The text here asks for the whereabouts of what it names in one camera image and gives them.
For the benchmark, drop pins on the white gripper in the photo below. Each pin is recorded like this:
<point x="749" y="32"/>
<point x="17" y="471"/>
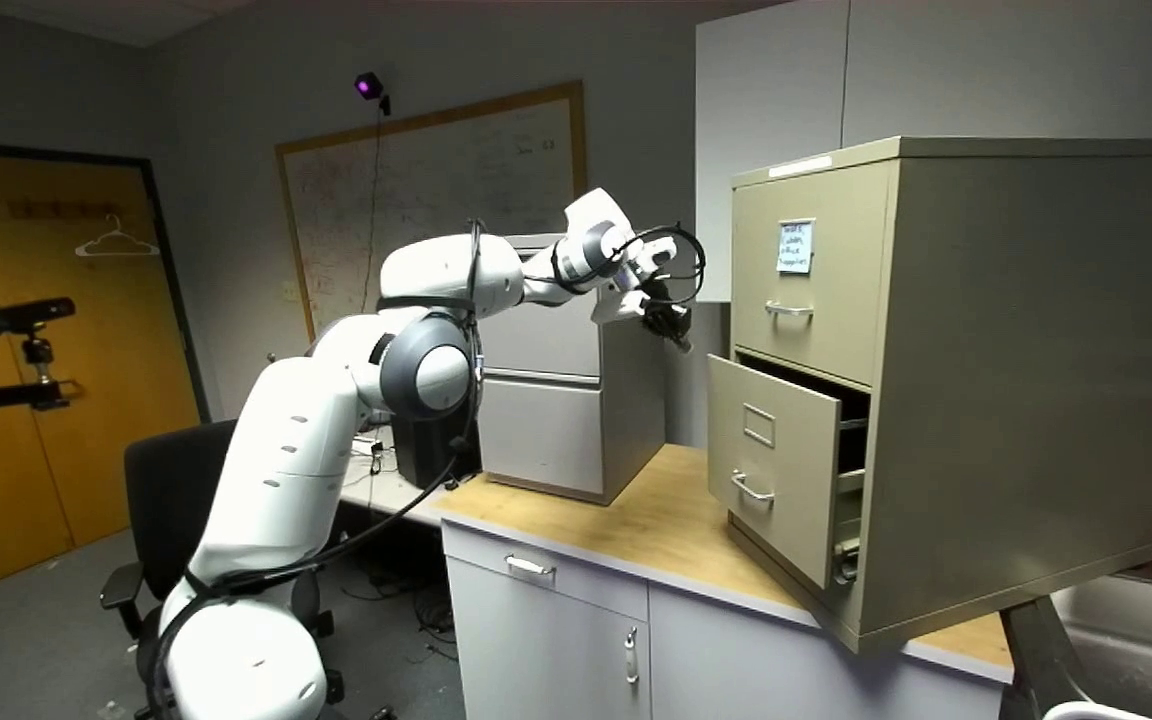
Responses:
<point x="620" y="301"/>

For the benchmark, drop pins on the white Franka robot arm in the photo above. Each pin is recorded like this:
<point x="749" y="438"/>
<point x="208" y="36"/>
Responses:
<point x="281" y="454"/>

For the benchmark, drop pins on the white paper drawer label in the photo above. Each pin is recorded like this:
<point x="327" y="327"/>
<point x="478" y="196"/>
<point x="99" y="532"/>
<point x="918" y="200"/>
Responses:
<point x="797" y="245"/>

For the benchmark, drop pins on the beige labelled file cabinet drawer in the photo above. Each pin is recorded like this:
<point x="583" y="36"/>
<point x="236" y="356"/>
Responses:
<point x="843" y="335"/>

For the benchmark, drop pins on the grey lateral file cabinet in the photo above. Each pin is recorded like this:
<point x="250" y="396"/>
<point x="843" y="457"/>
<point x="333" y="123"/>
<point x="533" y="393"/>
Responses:
<point x="549" y="425"/>

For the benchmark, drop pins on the wooden framed whiteboard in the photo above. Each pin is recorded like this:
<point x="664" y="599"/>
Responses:
<point x="441" y="172"/>

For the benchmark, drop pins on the white base cabinet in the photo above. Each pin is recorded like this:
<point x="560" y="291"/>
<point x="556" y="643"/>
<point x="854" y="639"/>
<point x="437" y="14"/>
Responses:
<point x="560" y="643"/>

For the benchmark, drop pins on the beige metal file cabinet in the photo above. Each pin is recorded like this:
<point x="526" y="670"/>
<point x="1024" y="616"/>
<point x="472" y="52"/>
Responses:
<point x="1031" y="402"/>

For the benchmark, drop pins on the black stand leg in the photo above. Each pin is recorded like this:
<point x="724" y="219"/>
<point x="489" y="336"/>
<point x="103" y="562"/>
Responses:
<point x="1035" y="661"/>

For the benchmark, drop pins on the black office chair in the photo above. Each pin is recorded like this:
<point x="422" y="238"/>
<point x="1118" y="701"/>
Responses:
<point x="169" y="502"/>

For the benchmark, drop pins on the steel sink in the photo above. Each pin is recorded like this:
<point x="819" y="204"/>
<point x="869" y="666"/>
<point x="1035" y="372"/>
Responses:
<point x="1139" y="633"/>

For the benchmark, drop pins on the orange door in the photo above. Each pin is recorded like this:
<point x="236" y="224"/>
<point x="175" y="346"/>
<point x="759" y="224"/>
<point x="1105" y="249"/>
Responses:
<point x="99" y="402"/>

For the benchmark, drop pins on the camera with purple light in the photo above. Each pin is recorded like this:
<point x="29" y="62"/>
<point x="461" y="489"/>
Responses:
<point x="370" y="90"/>

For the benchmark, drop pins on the white wall cabinet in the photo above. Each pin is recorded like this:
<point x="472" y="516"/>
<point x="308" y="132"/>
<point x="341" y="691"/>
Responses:
<point x="951" y="67"/>

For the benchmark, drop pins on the black stereo camera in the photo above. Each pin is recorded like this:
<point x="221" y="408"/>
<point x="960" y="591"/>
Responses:
<point x="13" y="317"/>

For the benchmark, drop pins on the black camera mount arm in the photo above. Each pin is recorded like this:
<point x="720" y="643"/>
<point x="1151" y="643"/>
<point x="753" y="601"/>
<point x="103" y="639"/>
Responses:
<point x="0" y="396"/>

